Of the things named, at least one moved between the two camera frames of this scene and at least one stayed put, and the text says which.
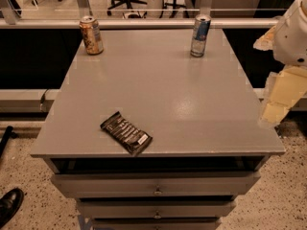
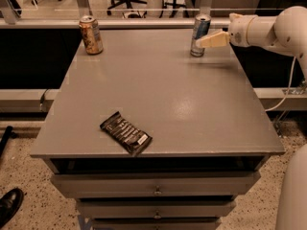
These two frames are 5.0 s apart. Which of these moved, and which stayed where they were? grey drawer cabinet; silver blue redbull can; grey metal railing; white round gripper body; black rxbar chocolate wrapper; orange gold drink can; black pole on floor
Moved: white round gripper body
Stayed: grey metal railing; grey drawer cabinet; silver blue redbull can; black rxbar chocolate wrapper; black pole on floor; orange gold drink can
